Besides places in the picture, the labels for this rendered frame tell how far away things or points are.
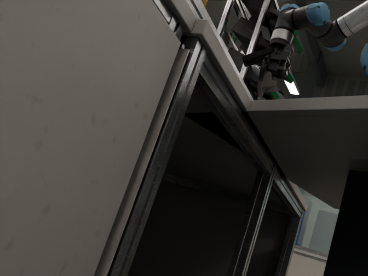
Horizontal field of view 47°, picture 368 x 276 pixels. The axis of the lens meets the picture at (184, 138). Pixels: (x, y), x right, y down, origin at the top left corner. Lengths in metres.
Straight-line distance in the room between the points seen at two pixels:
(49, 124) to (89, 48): 0.11
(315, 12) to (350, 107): 0.71
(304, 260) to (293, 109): 4.41
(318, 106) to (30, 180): 0.60
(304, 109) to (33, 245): 0.60
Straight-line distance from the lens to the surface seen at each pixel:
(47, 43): 0.49
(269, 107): 0.98
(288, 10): 1.62
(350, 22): 1.61
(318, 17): 1.53
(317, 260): 5.26
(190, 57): 0.74
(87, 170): 0.57
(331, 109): 0.89
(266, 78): 1.51
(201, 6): 0.91
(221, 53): 0.82
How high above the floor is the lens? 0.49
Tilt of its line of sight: 14 degrees up
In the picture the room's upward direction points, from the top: 19 degrees clockwise
